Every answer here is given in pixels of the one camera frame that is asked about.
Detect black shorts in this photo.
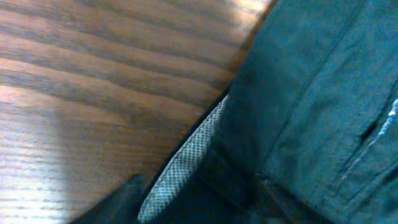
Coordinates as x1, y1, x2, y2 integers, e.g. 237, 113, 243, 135
76, 1, 397, 223

